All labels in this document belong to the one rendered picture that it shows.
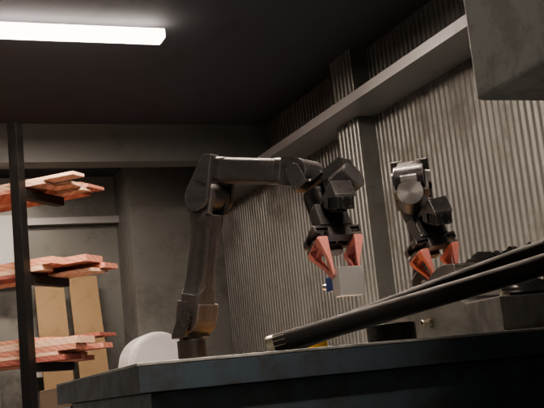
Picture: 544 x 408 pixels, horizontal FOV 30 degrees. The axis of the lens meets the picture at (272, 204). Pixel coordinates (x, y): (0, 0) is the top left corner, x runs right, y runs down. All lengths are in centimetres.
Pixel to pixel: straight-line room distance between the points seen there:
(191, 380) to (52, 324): 759
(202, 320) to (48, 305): 678
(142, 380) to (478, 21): 61
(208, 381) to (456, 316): 60
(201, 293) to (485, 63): 110
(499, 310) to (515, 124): 355
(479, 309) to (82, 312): 737
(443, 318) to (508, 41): 73
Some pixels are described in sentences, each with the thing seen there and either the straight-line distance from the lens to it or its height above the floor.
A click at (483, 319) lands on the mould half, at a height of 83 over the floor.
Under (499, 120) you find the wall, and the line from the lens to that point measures 529.
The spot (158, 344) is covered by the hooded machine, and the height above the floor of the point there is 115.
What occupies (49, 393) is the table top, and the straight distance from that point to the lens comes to 222.
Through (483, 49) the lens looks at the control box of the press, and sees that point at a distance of 126.
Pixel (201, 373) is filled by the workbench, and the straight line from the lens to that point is 132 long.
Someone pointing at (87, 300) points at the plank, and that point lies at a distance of 898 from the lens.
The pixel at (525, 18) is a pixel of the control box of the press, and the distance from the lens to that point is 119.
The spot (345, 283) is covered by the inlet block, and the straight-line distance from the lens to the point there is 191.
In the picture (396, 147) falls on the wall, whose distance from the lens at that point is 618.
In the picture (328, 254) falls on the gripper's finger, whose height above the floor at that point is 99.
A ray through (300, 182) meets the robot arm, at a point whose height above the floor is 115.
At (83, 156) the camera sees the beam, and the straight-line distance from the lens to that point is 758.
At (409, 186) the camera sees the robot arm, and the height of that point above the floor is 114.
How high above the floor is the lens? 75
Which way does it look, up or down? 10 degrees up
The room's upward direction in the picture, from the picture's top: 6 degrees counter-clockwise
